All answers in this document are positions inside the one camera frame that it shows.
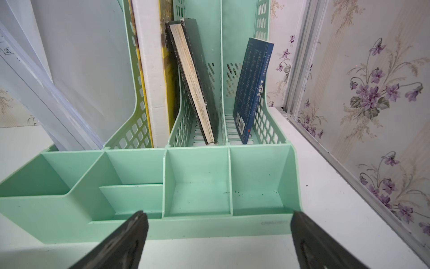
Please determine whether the white paper stack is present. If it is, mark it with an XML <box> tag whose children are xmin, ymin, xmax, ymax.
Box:
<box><xmin>1</xmin><ymin>1</ymin><xmax>136</xmax><ymax>151</ymax></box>

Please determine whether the yellow cover book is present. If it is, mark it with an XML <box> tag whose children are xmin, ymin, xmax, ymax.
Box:
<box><xmin>131</xmin><ymin>0</ymin><xmax>180</xmax><ymax>148</ymax></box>

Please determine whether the dark blue book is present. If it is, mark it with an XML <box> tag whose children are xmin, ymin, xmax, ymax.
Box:
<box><xmin>233</xmin><ymin>38</ymin><xmax>274</xmax><ymax>145</ymax></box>

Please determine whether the black cover book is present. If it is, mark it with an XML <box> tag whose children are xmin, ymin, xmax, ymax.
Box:
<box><xmin>166</xmin><ymin>18</ymin><xmax>219</xmax><ymax>145</ymax></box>

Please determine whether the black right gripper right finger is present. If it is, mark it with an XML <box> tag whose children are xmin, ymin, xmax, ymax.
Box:
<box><xmin>291</xmin><ymin>211</ymin><xmax>367</xmax><ymax>269</ymax></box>

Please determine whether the mint green desk organizer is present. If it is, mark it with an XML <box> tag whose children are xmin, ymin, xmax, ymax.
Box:
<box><xmin>1</xmin><ymin>1</ymin><xmax>301</xmax><ymax>244</ymax></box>

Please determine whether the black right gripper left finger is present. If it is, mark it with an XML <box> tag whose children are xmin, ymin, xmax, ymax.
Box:
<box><xmin>71</xmin><ymin>211</ymin><xmax>149</xmax><ymax>269</ymax></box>

